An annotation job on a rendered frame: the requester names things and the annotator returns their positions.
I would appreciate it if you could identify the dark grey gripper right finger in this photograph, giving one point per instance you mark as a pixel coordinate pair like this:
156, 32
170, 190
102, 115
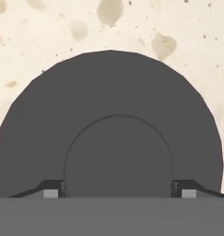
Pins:
187, 188

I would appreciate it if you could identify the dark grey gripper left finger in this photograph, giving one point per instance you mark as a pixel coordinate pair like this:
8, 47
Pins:
52, 188

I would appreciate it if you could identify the dark grey round blender lid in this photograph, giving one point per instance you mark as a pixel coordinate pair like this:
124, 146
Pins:
110, 92

